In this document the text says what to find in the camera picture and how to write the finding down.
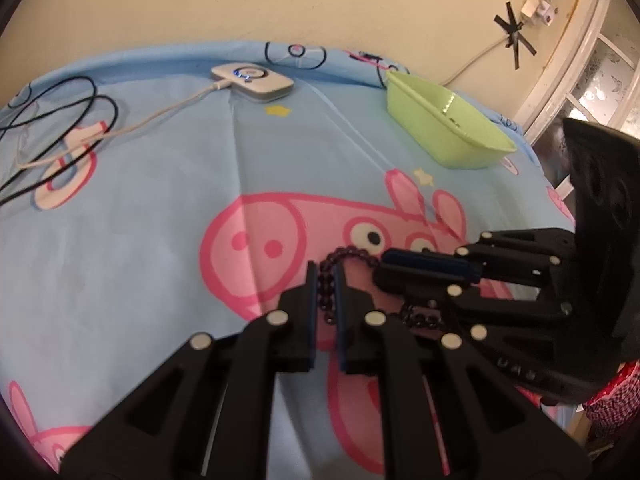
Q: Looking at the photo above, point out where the blue cartoon printed blanket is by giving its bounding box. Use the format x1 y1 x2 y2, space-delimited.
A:
0 40 577 480

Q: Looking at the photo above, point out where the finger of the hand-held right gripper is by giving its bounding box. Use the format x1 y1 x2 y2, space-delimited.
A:
383 227 577 289
374 268 574 362

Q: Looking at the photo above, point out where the dark purple bead bracelet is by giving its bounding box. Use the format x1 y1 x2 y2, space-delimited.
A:
317 246 447 332

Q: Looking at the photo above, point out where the black cable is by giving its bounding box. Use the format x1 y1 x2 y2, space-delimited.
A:
0 76 120 207

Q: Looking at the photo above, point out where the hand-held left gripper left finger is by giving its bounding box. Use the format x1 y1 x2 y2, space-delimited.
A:
59 260 321 480

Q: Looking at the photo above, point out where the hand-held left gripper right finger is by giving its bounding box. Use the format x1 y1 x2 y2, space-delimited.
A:
332 262 593 480

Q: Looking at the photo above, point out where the white wall cable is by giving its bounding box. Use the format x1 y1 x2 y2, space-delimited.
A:
440 35 507 87

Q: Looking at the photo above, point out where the white square device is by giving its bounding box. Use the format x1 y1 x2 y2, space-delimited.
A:
210 62 295 105

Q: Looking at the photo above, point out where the white charging cable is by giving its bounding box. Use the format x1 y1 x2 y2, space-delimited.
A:
17 80 226 171

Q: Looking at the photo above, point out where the person's right forearm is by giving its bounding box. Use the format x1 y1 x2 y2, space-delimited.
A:
582 360 640 442

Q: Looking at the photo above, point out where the white window frame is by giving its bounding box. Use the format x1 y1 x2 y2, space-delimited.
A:
515 0 640 201

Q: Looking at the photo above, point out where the green plastic tray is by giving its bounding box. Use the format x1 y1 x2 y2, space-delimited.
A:
385 70 518 170

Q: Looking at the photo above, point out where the white power adapter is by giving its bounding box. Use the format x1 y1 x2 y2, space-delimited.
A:
520 0 559 26

